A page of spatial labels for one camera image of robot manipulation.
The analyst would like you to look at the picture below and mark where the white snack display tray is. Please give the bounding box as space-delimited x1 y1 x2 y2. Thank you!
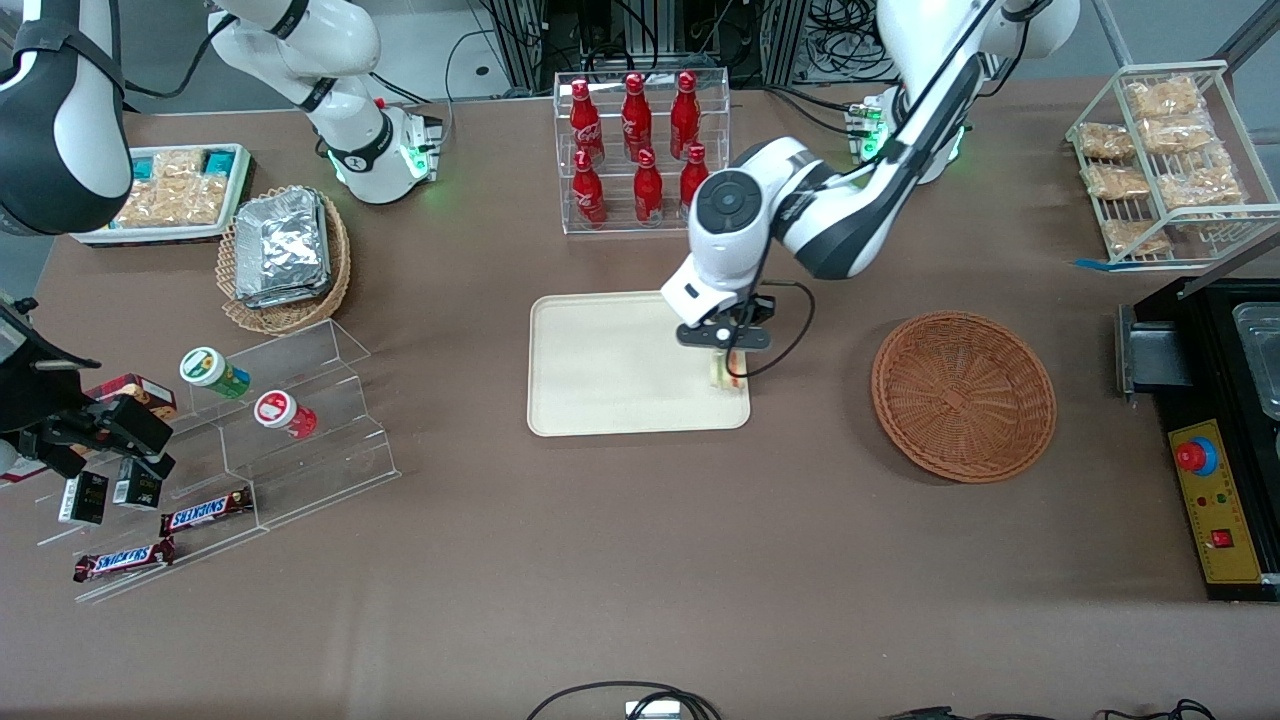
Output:
70 143 256 248

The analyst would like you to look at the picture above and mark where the grey aluminium pole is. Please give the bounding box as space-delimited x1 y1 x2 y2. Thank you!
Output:
1215 0 1280 73

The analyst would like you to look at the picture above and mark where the crispy snack bags pile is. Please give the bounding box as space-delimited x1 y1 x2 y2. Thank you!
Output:
115 150 233 229

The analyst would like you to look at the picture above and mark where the silver foil pouch stack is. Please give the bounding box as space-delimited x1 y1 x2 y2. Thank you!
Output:
234 188 333 309

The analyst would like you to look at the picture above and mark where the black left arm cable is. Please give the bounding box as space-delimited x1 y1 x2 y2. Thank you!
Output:
740 278 817 381

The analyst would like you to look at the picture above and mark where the red cup with white lid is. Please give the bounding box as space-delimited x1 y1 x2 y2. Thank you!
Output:
252 389 319 441

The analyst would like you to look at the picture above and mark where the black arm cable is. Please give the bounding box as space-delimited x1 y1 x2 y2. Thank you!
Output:
122 12 239 101
740 278 817 381

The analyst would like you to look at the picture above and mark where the black machine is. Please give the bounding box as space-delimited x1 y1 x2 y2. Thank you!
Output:
1117 278 1280 603

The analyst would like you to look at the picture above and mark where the steel pan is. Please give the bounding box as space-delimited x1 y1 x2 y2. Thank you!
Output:
1232 300 1280 421

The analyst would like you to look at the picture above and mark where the small black box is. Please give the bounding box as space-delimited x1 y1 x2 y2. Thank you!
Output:
57 470 110 527
112 458 164 511

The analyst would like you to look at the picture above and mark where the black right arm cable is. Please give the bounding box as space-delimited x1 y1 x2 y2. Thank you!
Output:
122 12 239 101

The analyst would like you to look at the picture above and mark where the clear acrylic stepped shelf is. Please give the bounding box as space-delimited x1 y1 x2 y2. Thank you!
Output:
35 318 403 604

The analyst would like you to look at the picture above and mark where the Snickers chocolate bar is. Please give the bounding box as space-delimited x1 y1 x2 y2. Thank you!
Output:
72 537 177 584
159 486 255 538

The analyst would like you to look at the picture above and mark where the red cola bottle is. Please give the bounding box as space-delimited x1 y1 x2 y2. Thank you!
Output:
621 72 654 161
569 78 606 166
633 148 665 226
679 143 710 219
571 150 608 229
669 70 701 159

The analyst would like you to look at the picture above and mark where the green cup with white lid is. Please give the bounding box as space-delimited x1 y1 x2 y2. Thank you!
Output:
179 346 253 401

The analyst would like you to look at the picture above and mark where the triangular sandwich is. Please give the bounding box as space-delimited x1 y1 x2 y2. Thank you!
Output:
707 350 751 394

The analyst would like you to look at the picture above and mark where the clear acrylic bottle rack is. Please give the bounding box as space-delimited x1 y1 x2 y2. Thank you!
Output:
553 68 731 236

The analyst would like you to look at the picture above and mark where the black aluminium frame rack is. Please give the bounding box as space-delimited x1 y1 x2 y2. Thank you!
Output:
480 0 901 91

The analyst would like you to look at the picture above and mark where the black block with metal plate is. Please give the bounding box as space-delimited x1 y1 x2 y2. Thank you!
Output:
1117 303 1193 398

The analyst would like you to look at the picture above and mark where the black looped cable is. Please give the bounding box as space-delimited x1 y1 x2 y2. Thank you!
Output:
527 682 723 720

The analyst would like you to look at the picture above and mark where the round brown wicker basket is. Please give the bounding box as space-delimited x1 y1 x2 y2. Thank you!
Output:
870 311 1058 485

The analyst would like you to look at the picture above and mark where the yellow control panel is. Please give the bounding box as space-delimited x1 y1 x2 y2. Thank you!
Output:
1168 418 1264 586

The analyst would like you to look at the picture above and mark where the cream rectangular tray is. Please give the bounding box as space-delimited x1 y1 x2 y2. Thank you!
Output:
527 288 752 438

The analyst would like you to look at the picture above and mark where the light tan wicker basket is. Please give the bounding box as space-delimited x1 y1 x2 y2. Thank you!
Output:
216 185 353 336

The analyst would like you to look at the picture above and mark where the white wire rack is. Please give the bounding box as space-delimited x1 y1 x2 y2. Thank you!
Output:
1065 60 1280 269

